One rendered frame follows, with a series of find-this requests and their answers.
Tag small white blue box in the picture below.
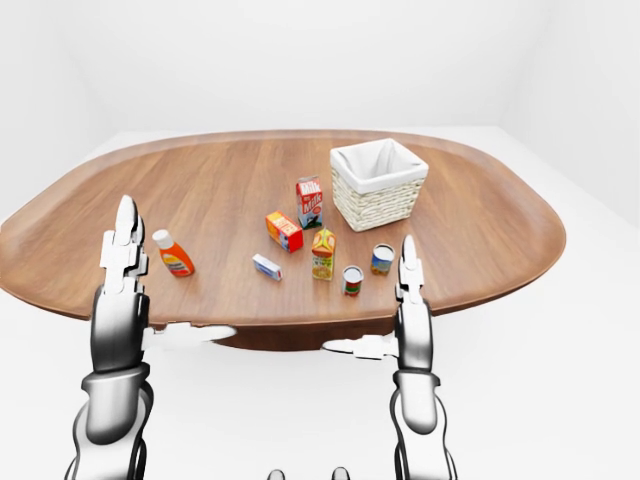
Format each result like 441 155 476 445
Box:
251 253 284 283

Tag blue yellow label tin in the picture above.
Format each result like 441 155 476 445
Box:
370 243 396 277

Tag orange red food box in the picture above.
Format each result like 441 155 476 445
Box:
264 210 305 254

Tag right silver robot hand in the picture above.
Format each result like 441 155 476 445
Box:
321 234 434 373

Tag white woven basket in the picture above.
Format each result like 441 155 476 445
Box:
329 137 430 233

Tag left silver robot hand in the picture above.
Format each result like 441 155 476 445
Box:
88 194 237 374

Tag orange bottle white cap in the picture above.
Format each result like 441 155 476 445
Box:
151 229 196 279

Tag red label tin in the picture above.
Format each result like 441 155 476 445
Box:
341 265 365 298

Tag orange juice carton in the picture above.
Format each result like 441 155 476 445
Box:
311 227 338 282

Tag red milk carton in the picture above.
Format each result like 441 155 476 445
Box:
295 174 324 231

